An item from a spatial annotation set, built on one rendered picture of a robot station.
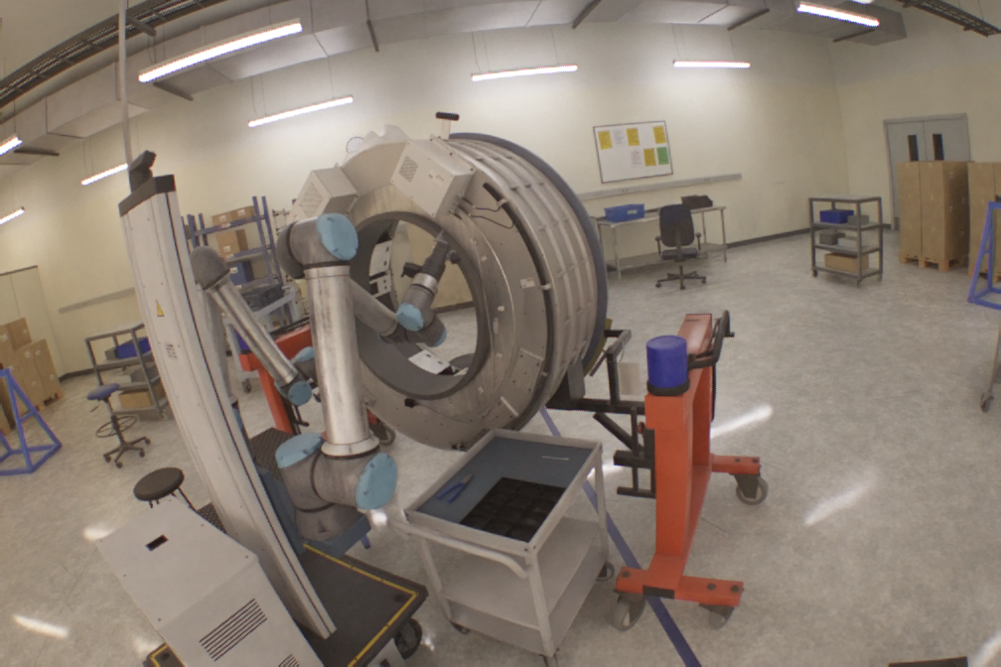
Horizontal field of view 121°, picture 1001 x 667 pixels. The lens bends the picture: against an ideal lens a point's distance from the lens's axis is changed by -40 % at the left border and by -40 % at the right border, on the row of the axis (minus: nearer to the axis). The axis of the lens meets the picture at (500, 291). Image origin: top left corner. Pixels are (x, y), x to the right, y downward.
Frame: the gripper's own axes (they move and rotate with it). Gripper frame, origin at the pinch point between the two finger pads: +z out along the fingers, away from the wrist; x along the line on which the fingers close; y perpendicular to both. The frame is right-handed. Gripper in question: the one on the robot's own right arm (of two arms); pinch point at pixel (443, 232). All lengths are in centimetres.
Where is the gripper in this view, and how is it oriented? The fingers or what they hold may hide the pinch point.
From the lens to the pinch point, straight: 167.5
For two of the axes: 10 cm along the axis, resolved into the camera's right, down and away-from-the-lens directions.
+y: 9.4, 3.3, -0.4
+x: 1.4, -5.0, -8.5
